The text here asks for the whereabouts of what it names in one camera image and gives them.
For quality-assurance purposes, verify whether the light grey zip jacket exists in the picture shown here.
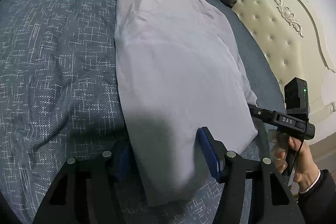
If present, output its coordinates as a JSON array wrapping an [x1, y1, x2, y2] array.
[[114, 0, 257, 207]]

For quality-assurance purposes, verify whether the person's right hand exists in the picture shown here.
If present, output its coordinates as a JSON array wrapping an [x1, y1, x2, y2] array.
[[268, 130, 321, 193]]

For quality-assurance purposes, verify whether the blue patterned bed sheet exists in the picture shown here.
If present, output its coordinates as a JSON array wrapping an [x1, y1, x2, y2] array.
[[0, 0, 287, 224]]

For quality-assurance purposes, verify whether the cream tufted headboard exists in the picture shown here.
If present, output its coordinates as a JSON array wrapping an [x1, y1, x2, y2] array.
[[233, 0, 335, 143]]

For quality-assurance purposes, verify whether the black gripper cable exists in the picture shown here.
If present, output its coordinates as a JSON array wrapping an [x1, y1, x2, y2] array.
[[287, 108, 309, 185]]

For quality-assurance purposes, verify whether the black camera box green light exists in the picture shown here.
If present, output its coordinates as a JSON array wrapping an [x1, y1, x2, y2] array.
[[284, 77, 309, 114]]

